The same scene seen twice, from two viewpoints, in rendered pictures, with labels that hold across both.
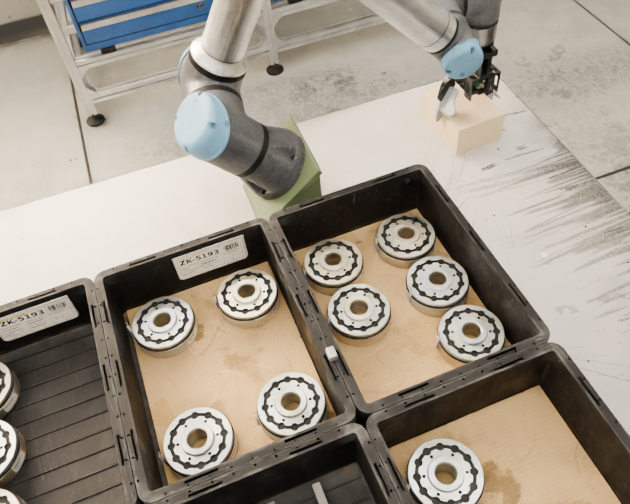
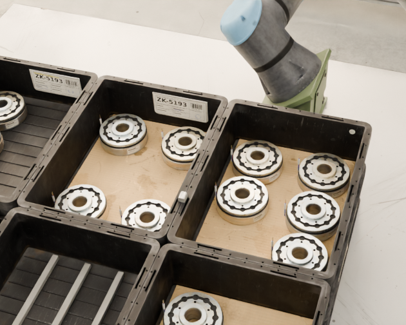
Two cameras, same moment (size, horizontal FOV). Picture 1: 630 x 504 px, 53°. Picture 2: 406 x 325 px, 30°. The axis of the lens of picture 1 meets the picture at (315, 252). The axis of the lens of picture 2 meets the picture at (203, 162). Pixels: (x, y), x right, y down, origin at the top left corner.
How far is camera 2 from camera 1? 0.68 m
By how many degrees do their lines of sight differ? 25
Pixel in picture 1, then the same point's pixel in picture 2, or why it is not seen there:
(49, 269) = (107, 72)
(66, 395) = (42, 139)
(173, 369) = (107, 162)
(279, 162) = (286, 74)
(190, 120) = (234, 9)
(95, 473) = not seen: hidden behind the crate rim
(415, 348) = (259, 245)
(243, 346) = (157, 175)
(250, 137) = (270, 42)
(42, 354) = (49, 110)
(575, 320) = not seen: outside the picture
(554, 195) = not seen: outside the picture
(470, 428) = (243, 311)
